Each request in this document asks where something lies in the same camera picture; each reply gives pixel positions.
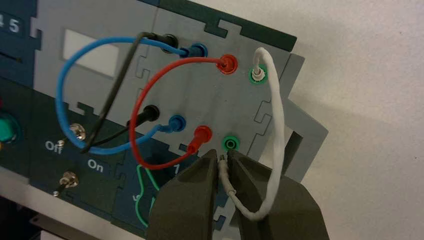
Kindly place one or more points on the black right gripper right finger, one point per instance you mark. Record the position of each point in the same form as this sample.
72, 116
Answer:
278, 215

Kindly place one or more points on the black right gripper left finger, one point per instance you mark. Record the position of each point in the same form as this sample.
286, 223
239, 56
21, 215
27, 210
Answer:
185, 205

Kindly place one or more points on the green banana socket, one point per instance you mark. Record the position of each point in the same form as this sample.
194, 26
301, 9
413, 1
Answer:
261, 79
231, 143

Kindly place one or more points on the grey and teal control box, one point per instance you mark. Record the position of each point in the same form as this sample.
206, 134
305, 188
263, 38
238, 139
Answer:
205, 99

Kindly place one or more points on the white display window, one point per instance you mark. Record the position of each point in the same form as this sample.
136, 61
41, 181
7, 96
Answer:
91, 56

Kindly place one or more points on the teal push button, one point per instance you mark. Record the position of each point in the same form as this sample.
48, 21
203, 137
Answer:
6, 129

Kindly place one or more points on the metal toggle switch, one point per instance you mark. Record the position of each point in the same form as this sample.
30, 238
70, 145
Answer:
68, 181
78, 132

